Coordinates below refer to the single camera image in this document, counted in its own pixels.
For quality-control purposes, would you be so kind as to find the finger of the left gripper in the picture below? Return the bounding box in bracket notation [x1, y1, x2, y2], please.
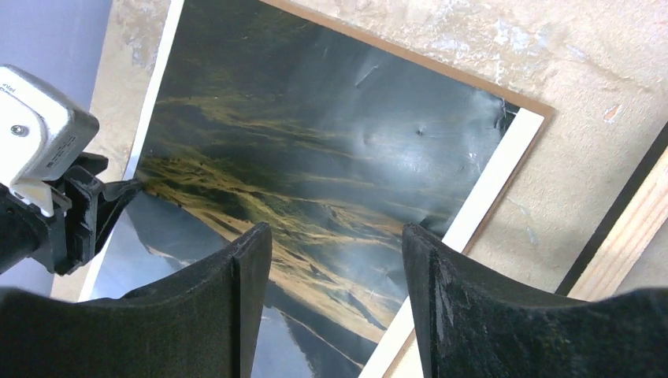
[96, 179, 143, 246]

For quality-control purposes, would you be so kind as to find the black wooden picture frame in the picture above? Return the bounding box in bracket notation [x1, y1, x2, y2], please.
[555, 127, 667, 301]

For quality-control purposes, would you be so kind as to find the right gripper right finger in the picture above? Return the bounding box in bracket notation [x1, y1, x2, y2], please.
[402, 224, 667, 377]

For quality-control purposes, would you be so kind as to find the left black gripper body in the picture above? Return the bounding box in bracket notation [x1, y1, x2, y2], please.
[1, 153, 110, 276]

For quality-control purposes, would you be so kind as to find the glossy photo print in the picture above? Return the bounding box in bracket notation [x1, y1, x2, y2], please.
[81, 1, 520, 377]

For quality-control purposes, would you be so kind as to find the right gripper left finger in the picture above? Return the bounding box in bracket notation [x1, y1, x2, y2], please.
[1, 223, 273, 377]

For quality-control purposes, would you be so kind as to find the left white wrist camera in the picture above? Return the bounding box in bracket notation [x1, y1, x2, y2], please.
[1, 64, 99, 217]

